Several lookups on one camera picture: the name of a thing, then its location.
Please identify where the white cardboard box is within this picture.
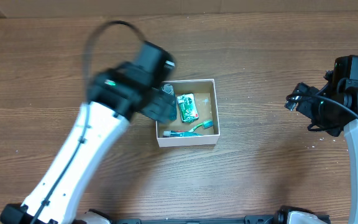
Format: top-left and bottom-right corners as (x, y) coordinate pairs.
(156, 79), (220, 147)

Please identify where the teal toothpaste tube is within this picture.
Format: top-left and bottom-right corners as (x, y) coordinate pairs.
(163, 131), (200, 138)

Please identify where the blue mouthwash bottle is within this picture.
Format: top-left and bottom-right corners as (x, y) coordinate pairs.
(162, 83), (177, 121)

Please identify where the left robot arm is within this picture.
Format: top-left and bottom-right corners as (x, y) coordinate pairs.
(0, 41), (175, 223)

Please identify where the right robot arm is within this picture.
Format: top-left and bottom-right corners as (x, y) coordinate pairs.
(285, 55), (358, 223)

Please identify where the green floss pack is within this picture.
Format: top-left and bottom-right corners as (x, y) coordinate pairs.
(177, 93), (199, 123)

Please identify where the green toothbrush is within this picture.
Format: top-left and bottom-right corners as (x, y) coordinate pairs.
(189, 120), (213, 133)

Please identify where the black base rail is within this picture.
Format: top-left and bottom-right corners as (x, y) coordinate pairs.
(76, 205), (332, 224)

